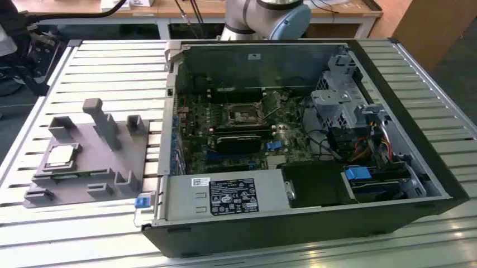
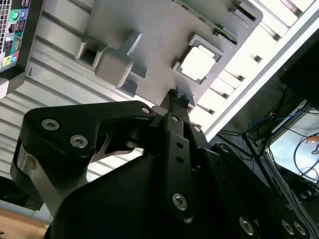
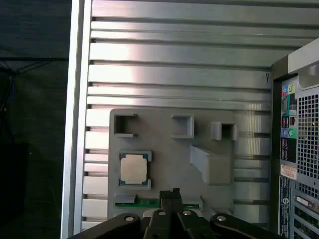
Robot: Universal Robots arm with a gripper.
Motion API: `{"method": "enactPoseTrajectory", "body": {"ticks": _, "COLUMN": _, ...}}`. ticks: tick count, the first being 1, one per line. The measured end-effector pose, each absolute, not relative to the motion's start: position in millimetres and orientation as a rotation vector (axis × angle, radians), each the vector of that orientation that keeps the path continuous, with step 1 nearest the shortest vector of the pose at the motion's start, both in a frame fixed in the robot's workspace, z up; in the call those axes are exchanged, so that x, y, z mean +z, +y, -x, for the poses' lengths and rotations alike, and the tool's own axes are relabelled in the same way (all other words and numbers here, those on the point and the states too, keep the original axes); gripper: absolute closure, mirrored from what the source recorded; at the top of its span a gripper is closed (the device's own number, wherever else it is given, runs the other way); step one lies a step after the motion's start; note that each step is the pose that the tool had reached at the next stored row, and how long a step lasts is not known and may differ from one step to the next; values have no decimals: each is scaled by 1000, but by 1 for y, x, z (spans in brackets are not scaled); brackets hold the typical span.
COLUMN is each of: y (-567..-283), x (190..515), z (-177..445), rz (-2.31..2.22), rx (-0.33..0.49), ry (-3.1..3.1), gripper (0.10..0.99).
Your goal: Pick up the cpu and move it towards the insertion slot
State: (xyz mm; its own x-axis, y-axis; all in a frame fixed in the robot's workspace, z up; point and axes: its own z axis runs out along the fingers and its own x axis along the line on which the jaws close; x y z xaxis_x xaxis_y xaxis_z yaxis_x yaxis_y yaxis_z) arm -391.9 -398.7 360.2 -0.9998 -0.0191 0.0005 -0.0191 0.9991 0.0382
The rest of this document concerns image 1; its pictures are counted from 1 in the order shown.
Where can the black power supply label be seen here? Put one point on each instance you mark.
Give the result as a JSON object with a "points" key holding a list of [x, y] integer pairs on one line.
{"points": [[234, 196]]}

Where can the blue board connector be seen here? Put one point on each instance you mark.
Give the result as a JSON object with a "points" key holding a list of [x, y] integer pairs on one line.
{"points": [[274, 145]]}

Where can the white box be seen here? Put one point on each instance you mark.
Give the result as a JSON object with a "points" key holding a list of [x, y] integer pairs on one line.
{"points": [[115, 5]]}

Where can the black open PC case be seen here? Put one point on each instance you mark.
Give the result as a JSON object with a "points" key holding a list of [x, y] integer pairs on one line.
{"points": [[260, 237]]}

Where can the grey plastic parts rack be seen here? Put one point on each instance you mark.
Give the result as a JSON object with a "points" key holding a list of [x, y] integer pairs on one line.
{"points": [[96, 162]]}

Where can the brown wooden cabinet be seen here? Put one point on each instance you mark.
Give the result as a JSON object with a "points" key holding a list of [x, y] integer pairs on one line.
{"points": [[440, 28]]}

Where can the silver chipset heatsink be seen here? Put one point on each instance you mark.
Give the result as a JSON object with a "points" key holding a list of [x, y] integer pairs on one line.
{"points": [[275, 162]]}

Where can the wooden desk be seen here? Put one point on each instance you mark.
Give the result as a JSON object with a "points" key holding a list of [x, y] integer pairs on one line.
{"points": [[186, 13]]}

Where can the CPU socket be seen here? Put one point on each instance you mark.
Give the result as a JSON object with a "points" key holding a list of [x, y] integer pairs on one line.
{"points": [[246, 114]]}

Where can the black RAM slot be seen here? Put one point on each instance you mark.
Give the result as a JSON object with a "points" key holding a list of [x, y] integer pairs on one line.
{"points": [[242, 129], [243, 134]]}

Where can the grey power supply unit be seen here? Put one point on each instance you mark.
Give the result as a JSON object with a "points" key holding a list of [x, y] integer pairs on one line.
{"points": [[186, 201]]}

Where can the blue disk carrier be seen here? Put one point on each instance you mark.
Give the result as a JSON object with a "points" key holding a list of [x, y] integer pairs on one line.
{"points": [[357, 173]]}

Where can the small white case sticker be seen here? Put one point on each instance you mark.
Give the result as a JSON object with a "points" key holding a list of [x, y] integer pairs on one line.
{"points": [[252, 56]]}

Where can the black graphics card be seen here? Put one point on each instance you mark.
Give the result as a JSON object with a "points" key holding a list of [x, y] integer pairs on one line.
{"points": [[238, 145]]}

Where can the blue case latch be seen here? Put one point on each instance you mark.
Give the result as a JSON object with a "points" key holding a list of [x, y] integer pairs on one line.
{"points": [[142, 202]]}

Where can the silver CPU with green edge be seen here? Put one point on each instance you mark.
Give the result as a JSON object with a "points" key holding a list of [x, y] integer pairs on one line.
{"points": [[61, 155]]}

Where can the silver metal drive cage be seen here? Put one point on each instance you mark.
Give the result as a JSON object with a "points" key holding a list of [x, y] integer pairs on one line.
{"points": [[329, 109]]}

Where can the white barcode sticker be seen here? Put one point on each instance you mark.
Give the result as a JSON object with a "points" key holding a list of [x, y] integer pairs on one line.
{"points": [[200, 181]]}

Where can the thin metal locking lever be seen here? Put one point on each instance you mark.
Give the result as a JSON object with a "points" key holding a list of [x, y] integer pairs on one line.
{"points": [[273, 110]]}

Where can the green motherboard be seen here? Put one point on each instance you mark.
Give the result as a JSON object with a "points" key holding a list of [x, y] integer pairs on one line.
{"points": [[290, 139]]}

